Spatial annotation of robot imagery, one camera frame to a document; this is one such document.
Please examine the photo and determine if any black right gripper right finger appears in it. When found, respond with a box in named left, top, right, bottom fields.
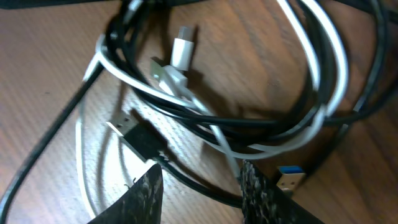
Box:
left=241, top=160, right=322, bottom=224

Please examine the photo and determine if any black USB cable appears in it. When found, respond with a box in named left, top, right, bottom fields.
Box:
left=0, top=0, right=398, bottom=224

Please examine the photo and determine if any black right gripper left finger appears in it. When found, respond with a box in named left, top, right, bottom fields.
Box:
left=89, top=164, right=164, bottom=224

